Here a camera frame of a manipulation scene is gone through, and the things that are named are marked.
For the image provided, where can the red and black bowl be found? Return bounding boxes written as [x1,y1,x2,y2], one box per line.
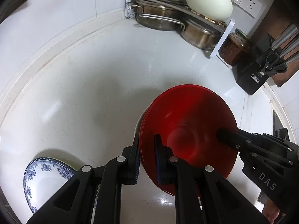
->
[139,84,238,184]

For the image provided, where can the large blue floral plate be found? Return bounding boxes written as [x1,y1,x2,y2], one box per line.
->
[23,157,76,213]

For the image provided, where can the black kitchen scissors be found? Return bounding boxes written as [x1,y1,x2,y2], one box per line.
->
[258,52,287,77]

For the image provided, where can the person's right hand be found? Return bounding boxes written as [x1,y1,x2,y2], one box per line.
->
[262,199,280,224]

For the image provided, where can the wooden cutting board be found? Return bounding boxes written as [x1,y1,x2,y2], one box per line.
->
[272,59,299,87]

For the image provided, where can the black knife block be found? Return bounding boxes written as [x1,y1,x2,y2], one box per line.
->
[237,33,289,96]

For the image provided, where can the glass jar with dark contents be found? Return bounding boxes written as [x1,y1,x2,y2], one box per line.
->
[218,28,252,67]

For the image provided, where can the steel pan left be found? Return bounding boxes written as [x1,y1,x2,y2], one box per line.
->
[127,0,185,31]

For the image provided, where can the white corner shelf rack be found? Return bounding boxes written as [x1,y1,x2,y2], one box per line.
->
[125,0,235,58]

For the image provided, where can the white wall socket panel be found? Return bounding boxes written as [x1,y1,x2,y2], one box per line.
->
[232,0,263,18]

